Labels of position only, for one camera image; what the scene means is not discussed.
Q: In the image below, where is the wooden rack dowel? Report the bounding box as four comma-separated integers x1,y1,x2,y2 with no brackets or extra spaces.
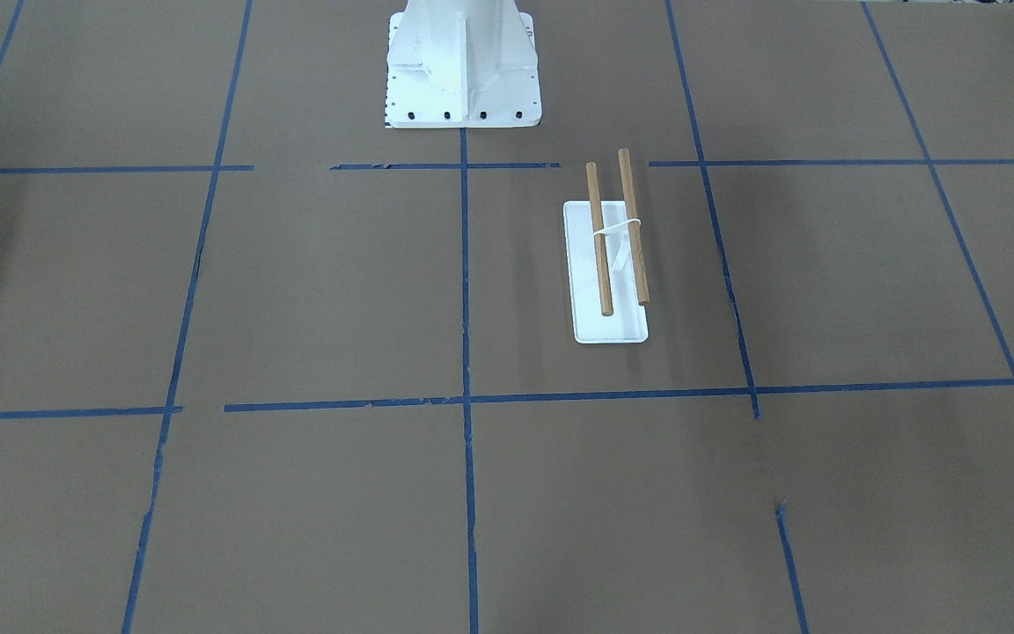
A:
617,148,650,306
586,161,614,316

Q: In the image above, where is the white rack base plate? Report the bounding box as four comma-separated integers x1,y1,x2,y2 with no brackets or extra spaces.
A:
563,201,650,344

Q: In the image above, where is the white rack upright bracket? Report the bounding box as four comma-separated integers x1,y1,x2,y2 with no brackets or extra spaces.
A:
594,219,641,270

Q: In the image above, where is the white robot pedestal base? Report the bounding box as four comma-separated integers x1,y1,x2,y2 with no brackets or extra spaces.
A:
384,1,544,129

